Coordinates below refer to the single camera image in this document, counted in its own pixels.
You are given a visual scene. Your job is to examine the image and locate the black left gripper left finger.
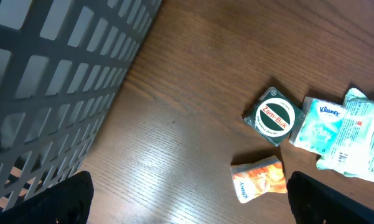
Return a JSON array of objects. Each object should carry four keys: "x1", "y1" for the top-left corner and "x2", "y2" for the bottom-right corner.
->
[{"x1": 0, "y1": 171, "x2": 94, "y2": 224}]

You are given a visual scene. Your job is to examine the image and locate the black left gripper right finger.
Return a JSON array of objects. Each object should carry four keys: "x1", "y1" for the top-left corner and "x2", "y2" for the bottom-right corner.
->
[{"x1": 287, "y1": 171, "x2": 374, "y2": 223}]

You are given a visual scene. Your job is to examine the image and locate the orange tissue pack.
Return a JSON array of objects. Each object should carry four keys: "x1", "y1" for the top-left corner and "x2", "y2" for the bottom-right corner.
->
[{"x1": 230, "y1": 156, "x2": 288, "y2": 203}]

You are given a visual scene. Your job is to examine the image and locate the teal wet wipe packet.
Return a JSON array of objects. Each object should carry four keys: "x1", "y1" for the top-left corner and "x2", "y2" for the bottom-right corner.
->
[{"x1": 316, "y1": 88, "x2": 374, "y2": 182}]

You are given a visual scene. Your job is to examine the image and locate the green Kleenex tissue pack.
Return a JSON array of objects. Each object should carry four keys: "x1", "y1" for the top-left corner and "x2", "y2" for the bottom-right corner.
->
[{"x1": 289, "y1": 96, "x2": 347, "y2": 156}]

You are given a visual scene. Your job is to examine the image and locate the green Zam-Buk tin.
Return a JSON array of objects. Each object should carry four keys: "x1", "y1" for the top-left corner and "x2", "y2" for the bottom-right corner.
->
[{"x1": 242, "y1": 86, "x2": 305, "y2": 146}]

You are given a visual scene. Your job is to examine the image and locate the dark grey plastic mesh basket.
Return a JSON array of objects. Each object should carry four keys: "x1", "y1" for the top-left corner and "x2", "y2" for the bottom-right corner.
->
[{"x1": 0, "y1": 0, "x2": 162, "y2": 213}]

